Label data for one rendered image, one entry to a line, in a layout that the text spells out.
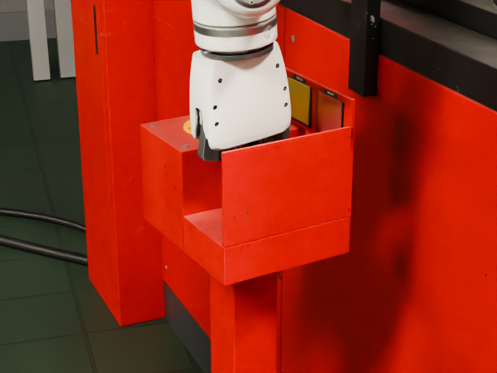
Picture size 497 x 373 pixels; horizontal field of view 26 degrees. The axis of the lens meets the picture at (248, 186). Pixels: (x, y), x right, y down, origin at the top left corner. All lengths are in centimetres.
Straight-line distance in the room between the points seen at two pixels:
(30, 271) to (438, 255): 152
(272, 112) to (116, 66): 107
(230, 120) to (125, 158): 114
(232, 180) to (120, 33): 109
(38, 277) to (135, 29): 74
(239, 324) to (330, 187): 21
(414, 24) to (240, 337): 42
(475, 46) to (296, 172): 25
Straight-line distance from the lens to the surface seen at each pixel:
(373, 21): 134
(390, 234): 139
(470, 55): 119
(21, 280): 262
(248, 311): 126
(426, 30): 128
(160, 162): 121
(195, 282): 215
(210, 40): 107
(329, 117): 117
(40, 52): 410
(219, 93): 108
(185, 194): 118
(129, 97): 218
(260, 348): 129
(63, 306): 249
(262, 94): 110
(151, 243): 232
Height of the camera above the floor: 119
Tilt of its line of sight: 23 degrees down
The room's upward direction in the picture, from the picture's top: straight up
